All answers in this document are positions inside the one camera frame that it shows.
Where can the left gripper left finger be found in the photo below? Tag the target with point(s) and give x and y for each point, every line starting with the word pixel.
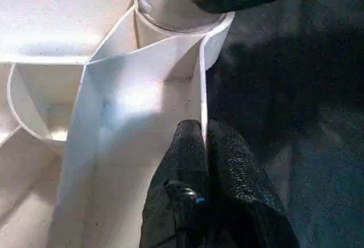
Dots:
pixel 179 202

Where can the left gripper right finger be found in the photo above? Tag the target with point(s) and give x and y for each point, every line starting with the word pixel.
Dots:
pixel 244 202

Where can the white plastic table leg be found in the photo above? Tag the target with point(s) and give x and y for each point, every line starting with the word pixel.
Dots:
pixel 170 3

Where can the white plastic table top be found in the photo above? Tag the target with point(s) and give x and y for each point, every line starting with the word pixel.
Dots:
pixel 57 60

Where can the black work mat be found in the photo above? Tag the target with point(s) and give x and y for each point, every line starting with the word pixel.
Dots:
pixel 296 117

